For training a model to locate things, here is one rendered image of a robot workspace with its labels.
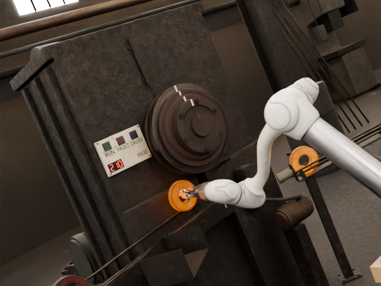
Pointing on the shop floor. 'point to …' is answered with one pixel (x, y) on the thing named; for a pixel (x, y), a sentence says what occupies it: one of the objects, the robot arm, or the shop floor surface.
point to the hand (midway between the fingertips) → (181, 192)
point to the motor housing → (300, 239)
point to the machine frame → (109, 37)
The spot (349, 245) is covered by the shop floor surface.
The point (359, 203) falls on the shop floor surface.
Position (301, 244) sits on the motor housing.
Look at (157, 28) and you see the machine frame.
